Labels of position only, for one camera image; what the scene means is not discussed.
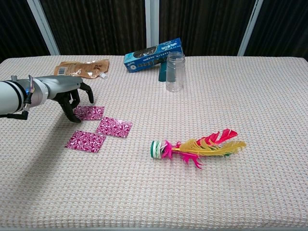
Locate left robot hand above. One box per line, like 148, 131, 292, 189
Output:
47, 75, 95, 124

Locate pink patterned square packet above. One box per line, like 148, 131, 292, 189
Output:
73, 105, 106, 122
64, 130, 107, 154
95, 115, 134, 139

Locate brown foil spout pouch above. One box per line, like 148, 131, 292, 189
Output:
53, 58, 110, 80

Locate dark curtain panel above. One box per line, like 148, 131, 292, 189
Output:
0, 0, 50, 64
39, 0, 148, 56
158, 0, 256, 57
244, 0, 308, 61

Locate blue cookie box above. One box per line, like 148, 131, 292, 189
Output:
123, 37, 184, 74

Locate clear plastic jar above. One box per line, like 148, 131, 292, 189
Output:
165, 51, 186, 92

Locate pink yellow feather shuttlecock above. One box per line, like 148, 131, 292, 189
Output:
150, 128, 247, 170

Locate pink woven tablecloth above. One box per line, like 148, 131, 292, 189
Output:
0, 55, 308, 230

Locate grey partition post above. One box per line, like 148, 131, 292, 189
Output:
26, 0, 61, 56
144, 0, 160, 48
236, 0, 263, 57

